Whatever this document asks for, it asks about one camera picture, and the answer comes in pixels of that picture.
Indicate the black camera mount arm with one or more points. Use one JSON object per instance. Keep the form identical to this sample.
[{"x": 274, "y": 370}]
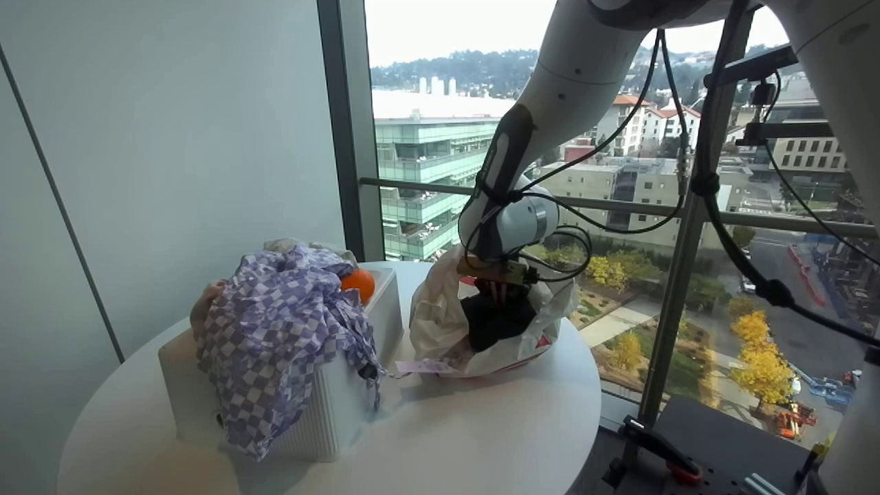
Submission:
[{"x": 751, "y": 67}]

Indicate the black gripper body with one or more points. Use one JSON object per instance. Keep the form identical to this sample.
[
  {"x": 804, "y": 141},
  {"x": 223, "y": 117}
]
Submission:
[{"x": 522, "y": 272}]

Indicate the black window railing bar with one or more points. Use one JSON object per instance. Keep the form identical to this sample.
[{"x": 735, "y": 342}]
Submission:
[{"x": 423, "y": 185}]

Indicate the dark window mullion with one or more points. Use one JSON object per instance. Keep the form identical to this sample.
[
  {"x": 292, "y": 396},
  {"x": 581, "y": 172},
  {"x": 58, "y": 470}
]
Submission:
[{"x": 354, "y": 139}]

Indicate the white red plastic bag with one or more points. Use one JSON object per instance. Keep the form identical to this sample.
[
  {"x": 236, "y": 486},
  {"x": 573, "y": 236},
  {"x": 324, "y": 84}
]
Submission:
[{"x": 436, "y": 319}]

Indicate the white foam box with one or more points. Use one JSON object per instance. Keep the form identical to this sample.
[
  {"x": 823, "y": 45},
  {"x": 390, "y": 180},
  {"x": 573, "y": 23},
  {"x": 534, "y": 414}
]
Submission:
[{"x": 347, "y": 401}]

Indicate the pale pink paper slip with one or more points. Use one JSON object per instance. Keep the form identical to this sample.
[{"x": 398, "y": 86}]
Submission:
[{"x": 414, "y": 367}]

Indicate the black mounting bracket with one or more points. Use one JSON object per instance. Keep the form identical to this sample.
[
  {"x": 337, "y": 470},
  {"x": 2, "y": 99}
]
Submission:
[{"x": 788, "y": 126}]

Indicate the orange fruit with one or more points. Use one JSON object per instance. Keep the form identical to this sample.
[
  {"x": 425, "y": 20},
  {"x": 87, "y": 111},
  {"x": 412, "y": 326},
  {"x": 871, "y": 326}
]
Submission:
[{"x": 358, "y": 287}]

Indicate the grey metal pole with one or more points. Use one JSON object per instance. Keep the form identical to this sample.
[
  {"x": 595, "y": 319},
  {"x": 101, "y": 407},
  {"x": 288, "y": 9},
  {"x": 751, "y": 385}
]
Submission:
[{"x": 683, "y": 276}]

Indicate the black cloth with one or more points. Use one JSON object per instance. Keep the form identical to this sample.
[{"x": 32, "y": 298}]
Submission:
[{"x": 497, "y": 326}]

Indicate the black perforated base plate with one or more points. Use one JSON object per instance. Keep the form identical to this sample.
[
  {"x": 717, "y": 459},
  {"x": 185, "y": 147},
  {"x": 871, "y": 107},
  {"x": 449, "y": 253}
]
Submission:
[{"x": 744, "y": 441}]

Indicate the purple checkered cloth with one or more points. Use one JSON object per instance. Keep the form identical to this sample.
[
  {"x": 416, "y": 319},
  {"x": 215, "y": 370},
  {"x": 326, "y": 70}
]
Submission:
[{"x": 277, "y": 348}]

